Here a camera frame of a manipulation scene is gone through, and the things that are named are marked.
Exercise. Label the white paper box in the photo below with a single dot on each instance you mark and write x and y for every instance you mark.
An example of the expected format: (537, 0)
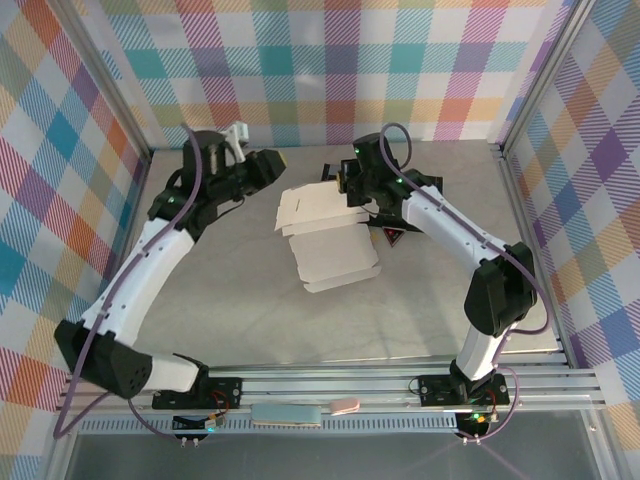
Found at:
(330, 250)

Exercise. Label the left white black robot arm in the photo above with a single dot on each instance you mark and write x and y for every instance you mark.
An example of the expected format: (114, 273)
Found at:
(145, 270)

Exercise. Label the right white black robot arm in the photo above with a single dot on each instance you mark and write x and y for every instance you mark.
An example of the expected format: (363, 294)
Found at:
(450, 225)

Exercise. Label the black packet with red triangle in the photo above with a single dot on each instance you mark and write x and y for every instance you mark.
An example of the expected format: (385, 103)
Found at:
(385, 228)

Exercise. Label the pink eraser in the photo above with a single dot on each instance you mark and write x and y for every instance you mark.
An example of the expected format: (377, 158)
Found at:
(345, 406)

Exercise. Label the blue flat pad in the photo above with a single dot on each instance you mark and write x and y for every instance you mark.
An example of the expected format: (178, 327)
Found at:
(285, 415)

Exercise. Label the circuit board with teal light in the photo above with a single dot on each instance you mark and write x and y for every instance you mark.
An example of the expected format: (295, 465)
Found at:
(200, 425)

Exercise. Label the circuit board with orange plug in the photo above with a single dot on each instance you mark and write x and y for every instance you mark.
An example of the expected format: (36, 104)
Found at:
(477, 419)

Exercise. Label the aluminium table side rail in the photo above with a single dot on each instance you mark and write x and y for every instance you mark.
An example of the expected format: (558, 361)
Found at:
(142, 170)
(521, 200)

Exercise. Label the aluminium frame post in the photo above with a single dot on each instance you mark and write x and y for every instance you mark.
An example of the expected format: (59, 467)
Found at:
(547, 75)
(106, 75)

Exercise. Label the slotted aluminium base rail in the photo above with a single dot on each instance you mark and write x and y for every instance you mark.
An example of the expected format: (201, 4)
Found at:
(325, 385)

